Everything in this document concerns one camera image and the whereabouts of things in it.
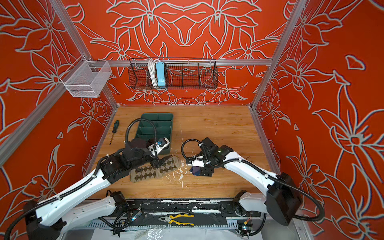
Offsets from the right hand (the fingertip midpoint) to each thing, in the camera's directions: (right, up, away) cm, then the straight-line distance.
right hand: (199, 162), depth 81 cm
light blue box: (-24, +52, +9) cm, 57 cm away
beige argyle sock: (-33, -7, +4) cm, 34 cm away
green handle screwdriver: (-59, +18, +24) cm, 67 cm away
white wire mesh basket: (-71, +50, +12) cm, 88 cm away
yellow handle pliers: (-15, -24, -11) cm, 30 cm away
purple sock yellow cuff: (-2, -5, 0) cm, 5 cm away
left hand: (-17, +11, -10) cm, 23 cm away
